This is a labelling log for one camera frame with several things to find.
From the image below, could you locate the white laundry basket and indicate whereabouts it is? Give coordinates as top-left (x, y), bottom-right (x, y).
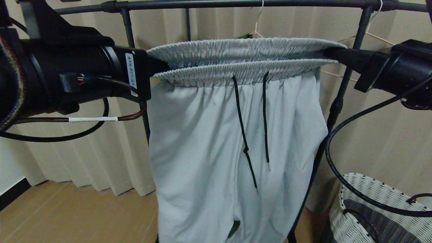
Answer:
top-left (328, 172), bottom-right (432, 243)

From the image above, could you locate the green printed t-shirt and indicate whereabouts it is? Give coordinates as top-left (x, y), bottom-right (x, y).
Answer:
top-left (227, 31), bottom-right (254, 239)

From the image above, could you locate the black clothes rack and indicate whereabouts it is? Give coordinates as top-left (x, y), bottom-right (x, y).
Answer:
top-left (53, 0), bottom-right (432, 243)

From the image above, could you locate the pink clothes hanger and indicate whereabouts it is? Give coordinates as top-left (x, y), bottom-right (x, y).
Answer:
top-left (249, 0), bottom-right (266, 39)
top-left (320, 0), bottom-right (396, 83)

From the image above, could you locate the black cable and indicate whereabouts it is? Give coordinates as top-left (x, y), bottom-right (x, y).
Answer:
top-left (324, 75), bottom-right (432, 217)
top-left (0, 97), bottom-right (110, 143)

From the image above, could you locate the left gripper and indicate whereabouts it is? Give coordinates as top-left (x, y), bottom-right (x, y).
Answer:
top-left (20, 36), bottom-right (152, 116)

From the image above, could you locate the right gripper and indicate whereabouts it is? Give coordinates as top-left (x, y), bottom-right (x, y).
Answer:
top-left (353, 39), bottom-right (432, 111)

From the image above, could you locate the black beaded cord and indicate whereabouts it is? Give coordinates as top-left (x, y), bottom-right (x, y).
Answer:
top-left (185, 8), bottom-right (193, 42)

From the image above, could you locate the pale grey garment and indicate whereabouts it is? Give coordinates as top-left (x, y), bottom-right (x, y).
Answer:
top-left (146, 36), bottom-right (348, 243)

